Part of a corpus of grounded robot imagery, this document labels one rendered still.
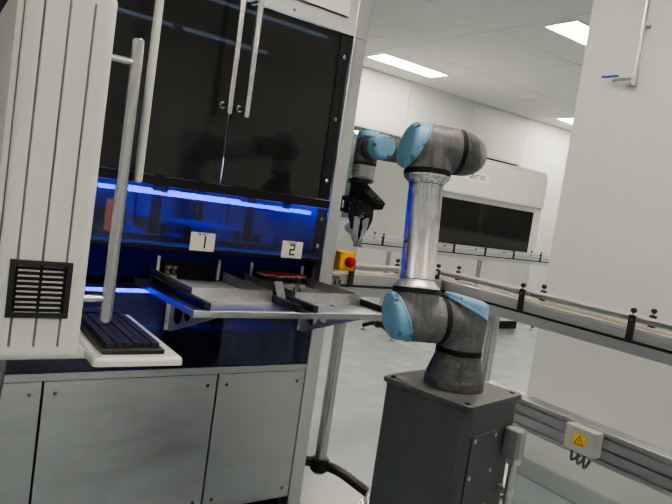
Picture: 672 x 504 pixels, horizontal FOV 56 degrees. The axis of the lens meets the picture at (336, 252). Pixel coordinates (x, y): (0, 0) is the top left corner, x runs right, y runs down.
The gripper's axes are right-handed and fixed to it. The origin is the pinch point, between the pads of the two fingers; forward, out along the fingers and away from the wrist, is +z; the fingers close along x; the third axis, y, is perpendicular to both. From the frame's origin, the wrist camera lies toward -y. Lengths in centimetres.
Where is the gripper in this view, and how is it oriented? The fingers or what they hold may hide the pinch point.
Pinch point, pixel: (357, 240)
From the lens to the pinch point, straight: 205.8
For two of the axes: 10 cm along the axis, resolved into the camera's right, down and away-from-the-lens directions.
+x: -8.1, -0.7, -5.9
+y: -5.7, -1.4, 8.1
